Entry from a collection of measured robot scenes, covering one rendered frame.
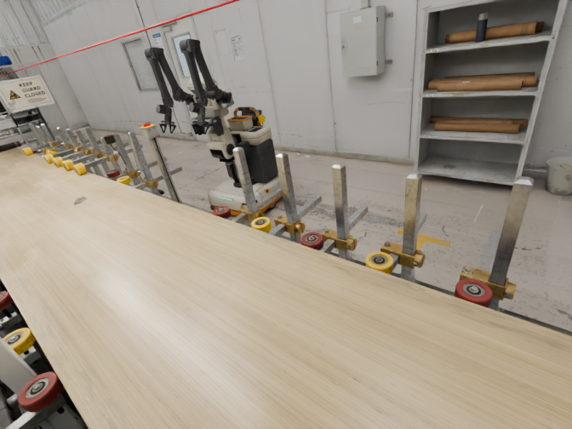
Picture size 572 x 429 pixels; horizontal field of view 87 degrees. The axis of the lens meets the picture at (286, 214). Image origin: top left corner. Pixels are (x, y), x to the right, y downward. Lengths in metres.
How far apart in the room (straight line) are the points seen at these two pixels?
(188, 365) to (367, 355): 0.41
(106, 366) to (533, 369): 0.94
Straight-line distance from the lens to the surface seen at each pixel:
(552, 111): 3.57
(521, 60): 3.48
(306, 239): 1.06
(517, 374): 0.79
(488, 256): 1.17
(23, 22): 11.65
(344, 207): 1.10
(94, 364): 0.97
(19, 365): 1.09
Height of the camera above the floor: 1.52
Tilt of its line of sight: 30 degrees down
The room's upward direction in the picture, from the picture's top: 10 degrees counter-clockwise
